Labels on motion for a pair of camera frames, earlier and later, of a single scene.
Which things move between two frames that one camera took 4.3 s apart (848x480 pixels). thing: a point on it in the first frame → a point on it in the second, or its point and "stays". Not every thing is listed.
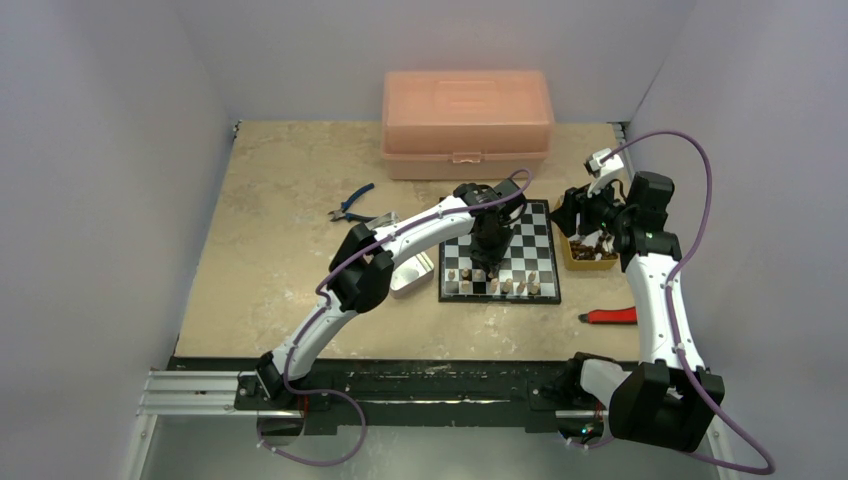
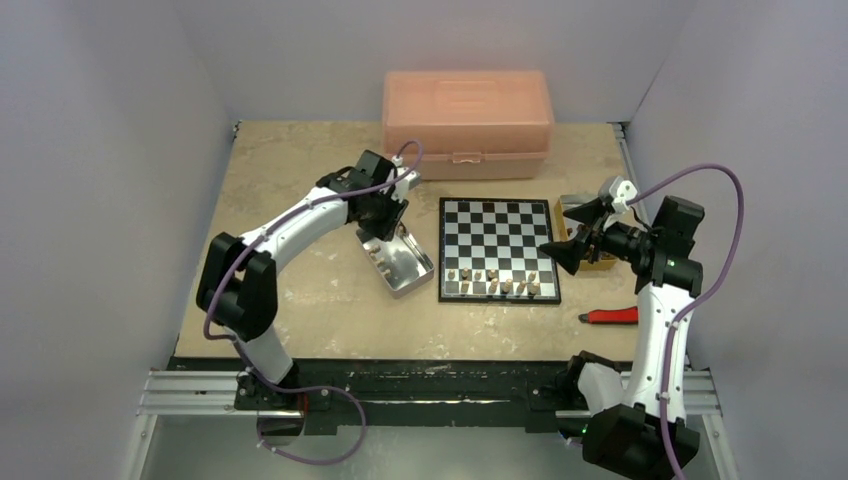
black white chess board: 528,275 stays
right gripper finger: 566,215 → 589,212
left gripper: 489,261 → 385,230
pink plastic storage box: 473,124 stays
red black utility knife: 616,316 stays
